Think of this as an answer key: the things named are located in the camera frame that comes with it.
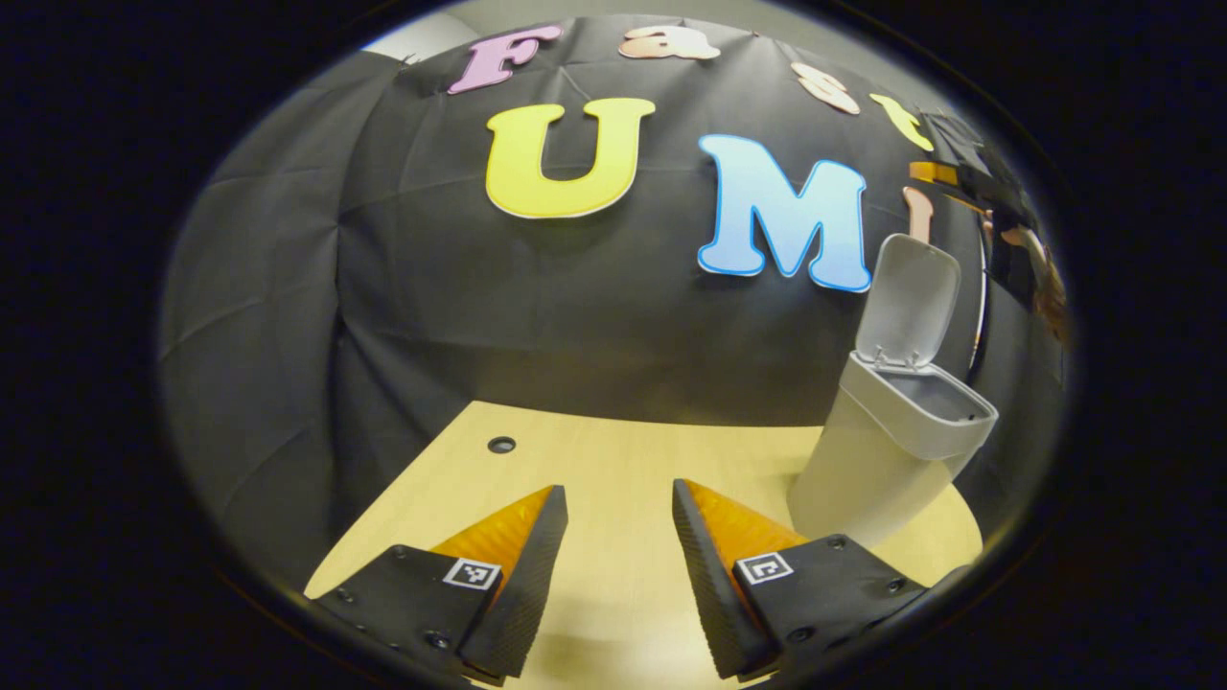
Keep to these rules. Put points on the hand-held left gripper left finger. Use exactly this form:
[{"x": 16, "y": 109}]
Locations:
[{"x": 522, "y": 594}]

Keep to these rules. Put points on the black backdrop cloth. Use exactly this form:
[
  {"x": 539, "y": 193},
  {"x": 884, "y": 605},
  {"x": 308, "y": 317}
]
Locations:
[{"x": 383, "y": 287}]

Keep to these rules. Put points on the white desktop garbage bin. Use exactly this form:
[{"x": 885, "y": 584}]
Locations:
[{"x": 891, "y": 441}]

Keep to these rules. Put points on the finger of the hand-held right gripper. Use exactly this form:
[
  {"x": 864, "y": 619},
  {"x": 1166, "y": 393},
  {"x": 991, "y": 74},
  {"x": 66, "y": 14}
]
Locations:
[{"x": 935, "y": 173}]

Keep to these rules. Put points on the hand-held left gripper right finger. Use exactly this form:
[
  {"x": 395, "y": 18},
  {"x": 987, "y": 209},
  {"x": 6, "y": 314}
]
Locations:
[{"x": 714, "y": 585}]

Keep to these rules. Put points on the wooden desktop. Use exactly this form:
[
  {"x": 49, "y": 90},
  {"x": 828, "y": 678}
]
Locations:
[{"x": 613, "y": 460}]

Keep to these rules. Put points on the black desk grommet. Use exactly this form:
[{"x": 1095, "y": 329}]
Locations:
[{"x": 500, "y": 444}]

